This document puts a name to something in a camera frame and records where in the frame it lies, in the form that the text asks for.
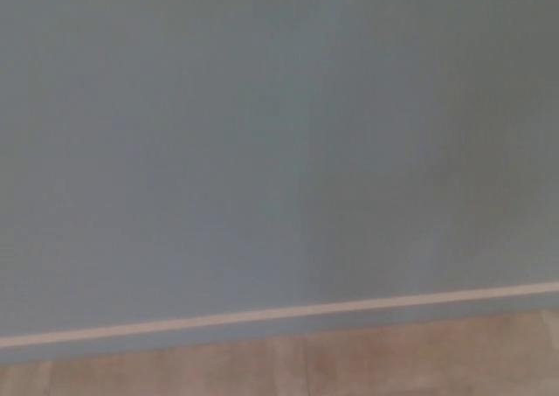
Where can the blue wall baseboard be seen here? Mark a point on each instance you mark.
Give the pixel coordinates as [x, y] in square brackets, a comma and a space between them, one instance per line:
[279, 322]

